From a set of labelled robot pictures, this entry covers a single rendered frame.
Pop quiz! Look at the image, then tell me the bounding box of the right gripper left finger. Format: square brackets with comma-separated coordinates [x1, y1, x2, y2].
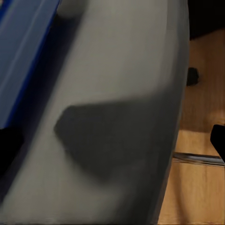
[0, 125, 24, 181]

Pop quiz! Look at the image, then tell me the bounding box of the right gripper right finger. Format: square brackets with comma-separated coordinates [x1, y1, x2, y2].
[210, 125, 225, 162]

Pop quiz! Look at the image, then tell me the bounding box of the swivel chair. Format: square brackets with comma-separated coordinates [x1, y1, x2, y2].
[0, 0, 225, 225]

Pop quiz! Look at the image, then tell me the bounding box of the folder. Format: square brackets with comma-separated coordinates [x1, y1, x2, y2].
[0, 0, 60, 130]

